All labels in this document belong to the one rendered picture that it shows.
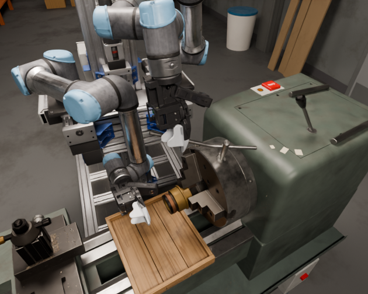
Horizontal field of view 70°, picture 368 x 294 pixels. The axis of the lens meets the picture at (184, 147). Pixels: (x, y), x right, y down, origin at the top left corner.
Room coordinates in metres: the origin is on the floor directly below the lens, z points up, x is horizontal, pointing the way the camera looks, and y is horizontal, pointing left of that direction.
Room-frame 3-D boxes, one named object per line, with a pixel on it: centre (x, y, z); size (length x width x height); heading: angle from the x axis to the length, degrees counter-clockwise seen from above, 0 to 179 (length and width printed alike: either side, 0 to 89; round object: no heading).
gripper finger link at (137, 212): (0.52, 0.15, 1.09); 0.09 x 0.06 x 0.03; 29
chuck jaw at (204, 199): (0.55, -0.09, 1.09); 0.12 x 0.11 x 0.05; 29
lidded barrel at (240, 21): (4.94, -1.00, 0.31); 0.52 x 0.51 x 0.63; 111
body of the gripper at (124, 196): (0.61, 0.21, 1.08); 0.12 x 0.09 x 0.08; 29
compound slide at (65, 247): (0.44, 0.45, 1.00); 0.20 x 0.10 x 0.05; 119
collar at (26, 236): (0.43, 0.47, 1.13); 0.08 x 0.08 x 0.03
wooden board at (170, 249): (0.54, 0.11, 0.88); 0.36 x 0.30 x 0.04; 29
